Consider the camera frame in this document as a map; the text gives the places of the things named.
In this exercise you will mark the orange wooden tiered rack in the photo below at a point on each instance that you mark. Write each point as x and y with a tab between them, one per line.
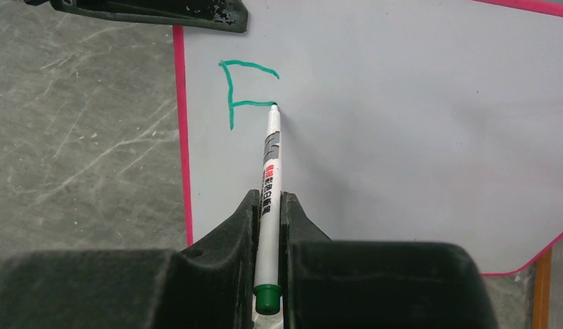
542	284

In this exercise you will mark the white green whiteboard marker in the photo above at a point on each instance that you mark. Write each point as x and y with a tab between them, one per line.
266	288

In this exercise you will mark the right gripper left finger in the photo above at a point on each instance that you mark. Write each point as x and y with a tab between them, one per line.
206	285

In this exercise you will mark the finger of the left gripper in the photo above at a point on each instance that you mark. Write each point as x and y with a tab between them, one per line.
225	16

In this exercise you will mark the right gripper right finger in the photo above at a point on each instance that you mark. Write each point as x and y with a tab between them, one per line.
378	284

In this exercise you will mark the pink-framed whiteboard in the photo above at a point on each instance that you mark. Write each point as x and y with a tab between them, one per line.
402	120

